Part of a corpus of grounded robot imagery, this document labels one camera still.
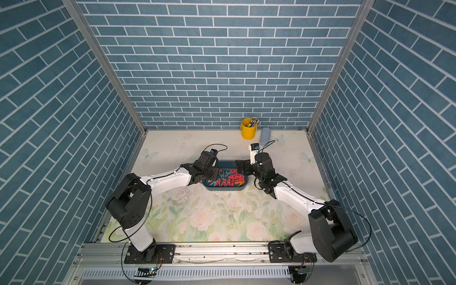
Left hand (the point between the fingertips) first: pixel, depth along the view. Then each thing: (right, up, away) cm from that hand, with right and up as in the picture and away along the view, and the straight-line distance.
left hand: (220, 172), depth 93 cm
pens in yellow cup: (+19, +28, +10) cm, 35 cm away
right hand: (+13, +7, -7) cm, 16 cm away
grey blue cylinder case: (+28, +21, +23) cm, 41 cm away
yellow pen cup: (+16, +23, +20) cm, 34 cm away
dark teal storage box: (+5, -4, +3) cm, 7 cm away
